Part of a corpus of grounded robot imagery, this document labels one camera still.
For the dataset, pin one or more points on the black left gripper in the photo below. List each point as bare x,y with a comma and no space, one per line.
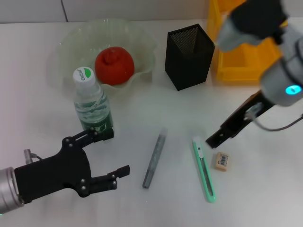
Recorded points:
54,175

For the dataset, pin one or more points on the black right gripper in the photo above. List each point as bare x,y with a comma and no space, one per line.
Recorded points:
239,120

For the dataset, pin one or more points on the clear green-label water bottle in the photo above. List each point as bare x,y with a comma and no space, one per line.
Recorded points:
92,106

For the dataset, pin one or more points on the red-orange orange fruit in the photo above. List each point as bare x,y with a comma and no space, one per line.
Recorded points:
114,66

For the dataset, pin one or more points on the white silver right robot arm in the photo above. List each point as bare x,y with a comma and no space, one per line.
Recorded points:
284,78

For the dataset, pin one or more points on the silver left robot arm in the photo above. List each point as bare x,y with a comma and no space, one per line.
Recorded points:
8,189

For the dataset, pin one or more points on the beige eraser with barcode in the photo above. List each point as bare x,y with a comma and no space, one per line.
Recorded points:
222,161

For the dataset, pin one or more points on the green utility knife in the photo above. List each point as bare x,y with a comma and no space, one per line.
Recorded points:
203,165

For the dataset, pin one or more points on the grey pen in clear sleeve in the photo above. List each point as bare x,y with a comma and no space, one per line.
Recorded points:
155,160

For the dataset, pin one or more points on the black mesh pen holder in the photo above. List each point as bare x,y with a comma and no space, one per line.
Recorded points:
187,68

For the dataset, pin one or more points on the pale green glass fruit plate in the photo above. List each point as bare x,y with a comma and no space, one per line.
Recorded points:
139,52

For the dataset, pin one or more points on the yellow plastic bin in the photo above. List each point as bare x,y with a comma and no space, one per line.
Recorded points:
239,63

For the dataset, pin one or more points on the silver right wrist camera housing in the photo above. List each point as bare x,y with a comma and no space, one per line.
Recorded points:
251,21

